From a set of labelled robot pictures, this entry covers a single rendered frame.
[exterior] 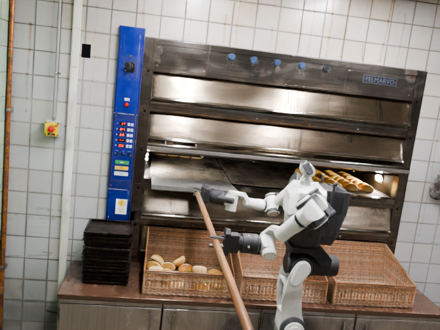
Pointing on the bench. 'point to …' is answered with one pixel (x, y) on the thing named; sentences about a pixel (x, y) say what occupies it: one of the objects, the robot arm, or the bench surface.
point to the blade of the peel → (181, 184)
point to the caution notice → (121, 206)
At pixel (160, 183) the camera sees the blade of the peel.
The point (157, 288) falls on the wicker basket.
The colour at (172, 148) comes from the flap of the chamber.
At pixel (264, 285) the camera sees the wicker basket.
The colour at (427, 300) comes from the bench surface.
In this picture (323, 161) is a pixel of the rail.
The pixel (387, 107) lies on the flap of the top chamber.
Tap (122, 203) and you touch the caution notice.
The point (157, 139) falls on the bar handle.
